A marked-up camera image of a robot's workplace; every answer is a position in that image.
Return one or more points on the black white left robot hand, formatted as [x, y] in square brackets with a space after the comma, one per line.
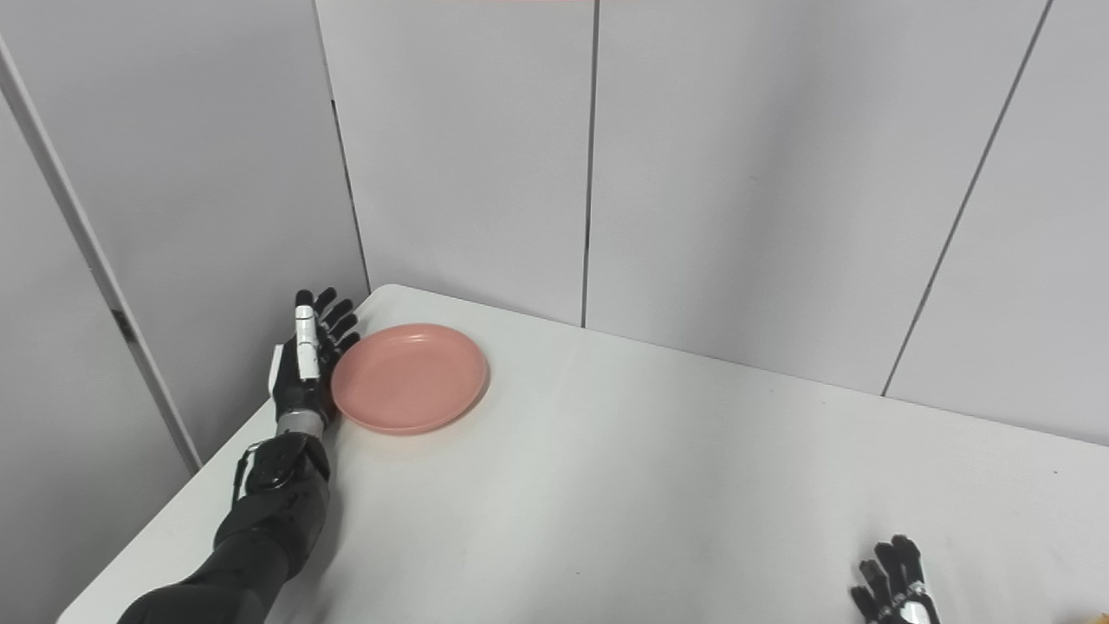
[303, 364]

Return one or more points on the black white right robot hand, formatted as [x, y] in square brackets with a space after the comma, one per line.
[897, 589]

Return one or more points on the pink round plate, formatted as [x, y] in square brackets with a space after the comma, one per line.
[407, 377]

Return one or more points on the toy hamburger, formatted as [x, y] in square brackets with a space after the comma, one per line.
[1090, 619]

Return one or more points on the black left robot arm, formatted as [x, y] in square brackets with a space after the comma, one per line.
[260, 529]

